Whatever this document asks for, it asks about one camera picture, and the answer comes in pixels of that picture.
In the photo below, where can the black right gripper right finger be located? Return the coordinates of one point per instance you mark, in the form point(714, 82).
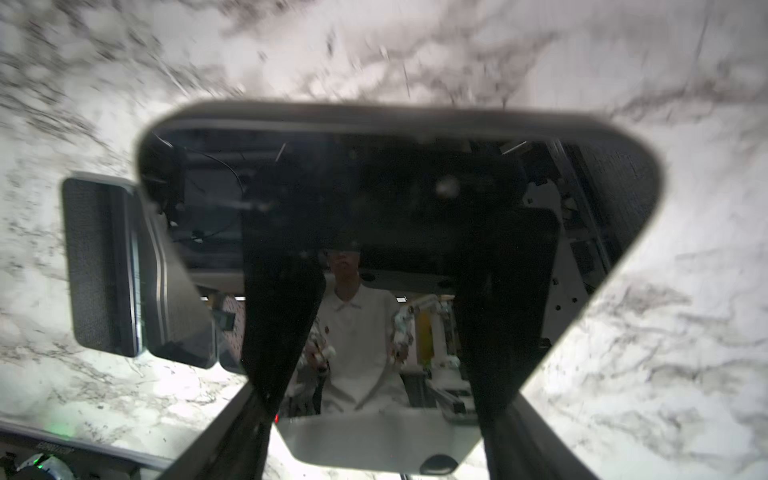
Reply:
point(520, 445)

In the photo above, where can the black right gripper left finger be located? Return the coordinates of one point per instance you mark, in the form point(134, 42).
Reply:
point(234, 446)

